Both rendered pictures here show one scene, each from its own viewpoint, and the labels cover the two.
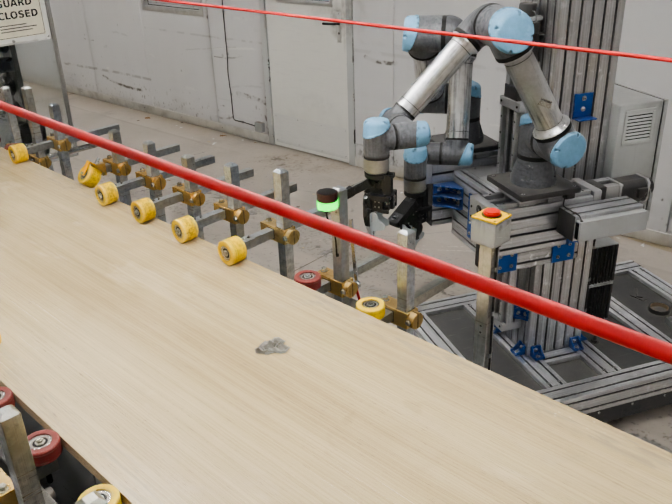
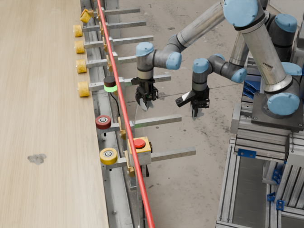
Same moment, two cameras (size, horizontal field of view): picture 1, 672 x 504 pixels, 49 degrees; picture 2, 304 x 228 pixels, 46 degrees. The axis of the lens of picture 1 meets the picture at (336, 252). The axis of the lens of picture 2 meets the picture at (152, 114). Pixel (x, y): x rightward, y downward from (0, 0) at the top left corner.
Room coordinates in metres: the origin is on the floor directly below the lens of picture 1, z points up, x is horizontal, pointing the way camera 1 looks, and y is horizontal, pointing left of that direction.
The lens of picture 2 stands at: (0.89, -0.92, 2.07)
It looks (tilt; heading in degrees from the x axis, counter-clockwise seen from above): 39 degrees down; 34
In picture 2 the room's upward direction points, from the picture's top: 2 degrees counter-clockwise
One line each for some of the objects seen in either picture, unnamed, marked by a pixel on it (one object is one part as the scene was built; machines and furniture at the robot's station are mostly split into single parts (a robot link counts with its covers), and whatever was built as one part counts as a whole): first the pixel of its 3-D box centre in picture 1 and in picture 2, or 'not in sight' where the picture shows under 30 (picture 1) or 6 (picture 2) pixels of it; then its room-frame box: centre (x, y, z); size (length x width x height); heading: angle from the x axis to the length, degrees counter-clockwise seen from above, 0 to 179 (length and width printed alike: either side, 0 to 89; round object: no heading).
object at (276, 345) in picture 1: (271, 343); (36, 156); (1.55, 0.17, 0.91); 0.09 x 0.07 x 0.02; 102
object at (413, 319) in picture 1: (399, 313); (131, 163); (1.80, -0.17, 0.84); 0.14 x 0.06 x 0.05; 45
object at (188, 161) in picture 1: (195, 216); (108, 56); (2.50, 0.52, 0.87); 0.04 x 0.04 x 0.48; 45
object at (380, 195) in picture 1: (379, 191); (146, 87); (2.01, -0.13, 1.13); 0.09 x 0.08 x 0.12; 65
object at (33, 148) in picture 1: (69, 138); not in sight; (3.28, 1.20, 0.95); 0.50 x 0.04 x 0.04; 135
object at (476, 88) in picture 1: (463, 97); (283, 28); (2.76, -0.51, 1.21); 0.13 x 0.12 x 0.14; 77
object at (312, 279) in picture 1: (308, 291); (104, 127); (1.92, 0.09, 0.85); 0.08 x 0.08 x 0.11
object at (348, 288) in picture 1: (335, 283); (123, 128); (1.98, 0.00, 0.85); 0.14 x 0.06 x 0.05; 45
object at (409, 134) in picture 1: (407, 133); (168, 58); (2.05, -0.22, 1.29); 0.11 x 0.11 x 0.08; 15
